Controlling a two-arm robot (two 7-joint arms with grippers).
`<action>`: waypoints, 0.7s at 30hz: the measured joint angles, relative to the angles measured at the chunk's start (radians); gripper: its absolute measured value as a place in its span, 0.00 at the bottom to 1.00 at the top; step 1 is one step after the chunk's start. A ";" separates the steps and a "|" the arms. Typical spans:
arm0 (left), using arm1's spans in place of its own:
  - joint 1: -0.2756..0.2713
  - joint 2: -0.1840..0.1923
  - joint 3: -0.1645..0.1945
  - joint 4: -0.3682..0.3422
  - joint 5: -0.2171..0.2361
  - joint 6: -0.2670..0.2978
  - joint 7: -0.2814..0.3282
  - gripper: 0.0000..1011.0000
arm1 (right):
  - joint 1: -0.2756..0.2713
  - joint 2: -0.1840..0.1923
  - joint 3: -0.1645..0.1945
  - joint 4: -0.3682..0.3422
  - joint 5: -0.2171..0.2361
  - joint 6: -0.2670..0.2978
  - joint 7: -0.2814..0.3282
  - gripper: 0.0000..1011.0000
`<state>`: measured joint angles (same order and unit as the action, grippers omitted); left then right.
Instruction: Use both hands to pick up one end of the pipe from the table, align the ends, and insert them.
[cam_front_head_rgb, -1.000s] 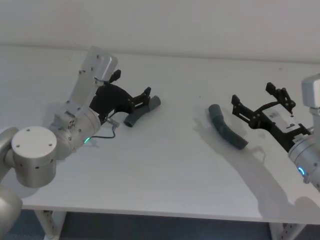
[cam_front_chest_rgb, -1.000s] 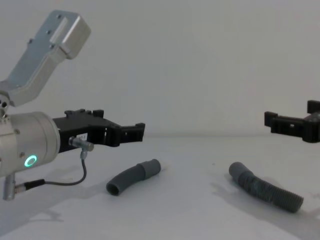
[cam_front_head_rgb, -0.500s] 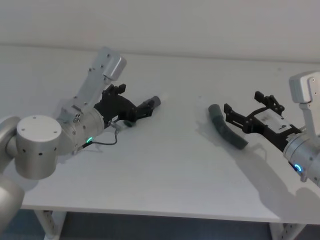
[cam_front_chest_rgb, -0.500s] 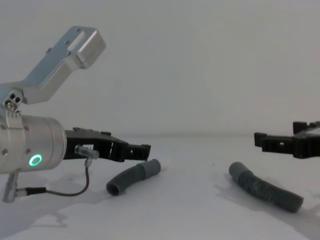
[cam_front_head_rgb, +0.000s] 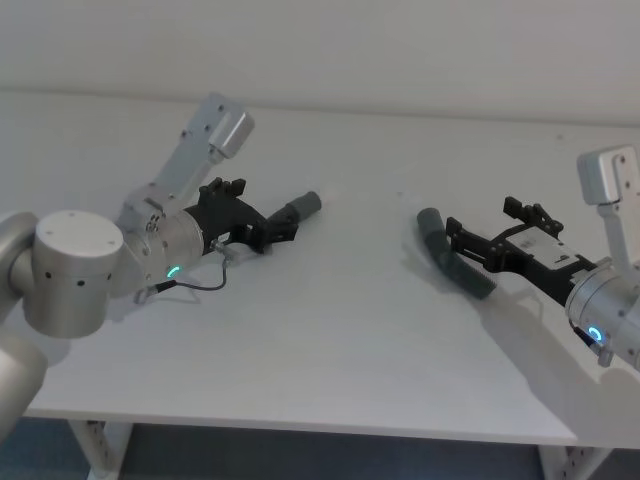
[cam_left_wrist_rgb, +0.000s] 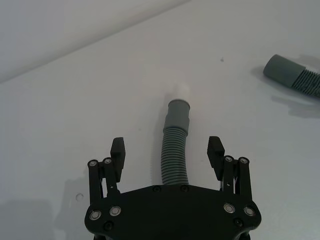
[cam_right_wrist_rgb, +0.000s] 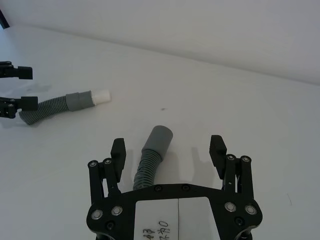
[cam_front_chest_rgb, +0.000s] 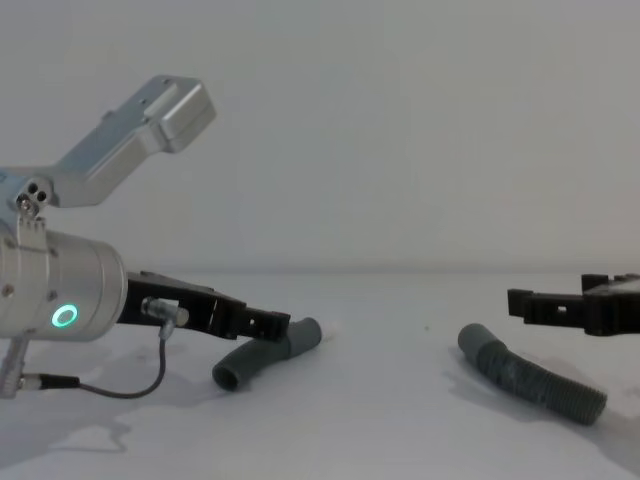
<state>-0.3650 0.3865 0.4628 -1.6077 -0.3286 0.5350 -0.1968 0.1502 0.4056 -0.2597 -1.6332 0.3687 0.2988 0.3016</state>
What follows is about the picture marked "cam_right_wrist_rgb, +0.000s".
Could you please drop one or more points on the black post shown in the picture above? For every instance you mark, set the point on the black post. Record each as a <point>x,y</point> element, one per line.
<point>3,20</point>

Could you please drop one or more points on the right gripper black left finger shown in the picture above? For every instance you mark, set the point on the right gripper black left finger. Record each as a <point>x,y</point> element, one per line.
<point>117,160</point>

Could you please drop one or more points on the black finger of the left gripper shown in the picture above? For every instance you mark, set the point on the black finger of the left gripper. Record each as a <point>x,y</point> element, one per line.
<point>28,103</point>
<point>23,72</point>

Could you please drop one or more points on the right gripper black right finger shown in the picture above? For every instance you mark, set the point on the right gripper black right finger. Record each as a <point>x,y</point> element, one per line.
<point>217,152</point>

